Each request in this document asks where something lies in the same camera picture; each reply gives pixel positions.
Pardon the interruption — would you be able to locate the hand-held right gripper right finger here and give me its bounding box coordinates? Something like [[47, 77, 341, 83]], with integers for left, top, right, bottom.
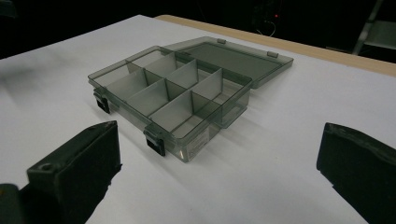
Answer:
[[316, 122, 396, 224]]

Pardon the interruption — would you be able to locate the grey transparent compartment box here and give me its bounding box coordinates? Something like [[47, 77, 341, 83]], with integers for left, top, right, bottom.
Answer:
[[87, 35, 295, 163]]

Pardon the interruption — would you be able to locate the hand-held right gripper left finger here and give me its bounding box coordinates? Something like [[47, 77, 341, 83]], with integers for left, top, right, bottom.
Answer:
[[19, 120, 122, 224]]

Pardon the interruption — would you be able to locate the metal stand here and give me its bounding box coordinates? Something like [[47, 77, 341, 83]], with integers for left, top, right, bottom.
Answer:
[[352, 0, 396, 56]]

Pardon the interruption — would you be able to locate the white cable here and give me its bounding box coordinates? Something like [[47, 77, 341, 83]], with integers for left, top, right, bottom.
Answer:
[[255, 20, 277, 38]]

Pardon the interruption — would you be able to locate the white table cover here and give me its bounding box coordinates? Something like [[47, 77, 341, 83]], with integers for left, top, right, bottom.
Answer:
[[0, 14, 396, 224]]

